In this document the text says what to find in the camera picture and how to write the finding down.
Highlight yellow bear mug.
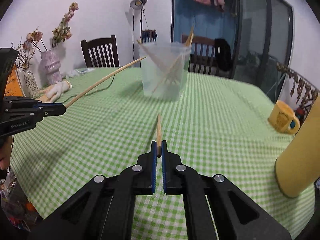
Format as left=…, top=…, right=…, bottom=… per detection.
left=267, top=100, right=300, bottom=134

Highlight metal rack with ornaments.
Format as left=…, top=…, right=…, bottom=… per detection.
left=276, top=62, right=319, bottom=112

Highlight person left hand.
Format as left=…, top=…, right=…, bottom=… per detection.
left=0, top=136, right=13, bottom=170

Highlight yellow cylinder bottle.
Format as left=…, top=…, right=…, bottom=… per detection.
left=275, top=99, right=320, bottom=198

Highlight black jacket on chair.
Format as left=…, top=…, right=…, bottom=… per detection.
left=215, top=38, right=232, bottom=72

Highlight studio lamp on stand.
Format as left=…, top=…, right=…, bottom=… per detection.
left=129, top=0, right=158, bottom=60

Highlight dark wooden chair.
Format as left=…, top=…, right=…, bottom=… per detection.
left=80, top=35, right=119, bottom=68

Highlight green checkered tablecloth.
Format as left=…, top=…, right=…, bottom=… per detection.
left=11, top=68, right=315, bottom=237

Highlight dried flowers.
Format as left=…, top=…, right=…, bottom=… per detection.
left=11, top=2, right=79, bottom=72

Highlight pink ceramic vase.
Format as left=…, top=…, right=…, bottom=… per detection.
left=41, top=48, right=62, bottom=85

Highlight clear plastic container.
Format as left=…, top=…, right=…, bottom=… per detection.
left=139, top=42, right=191, bottom=101

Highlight black cable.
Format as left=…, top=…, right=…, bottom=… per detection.
left=61, top=74, right=116, bottom=104

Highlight small speckled vase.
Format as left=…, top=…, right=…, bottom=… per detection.
left=24, top=69, right=39, bottom=98

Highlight orange box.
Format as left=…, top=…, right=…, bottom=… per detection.
left=4, top=65, right=25, bottom=96

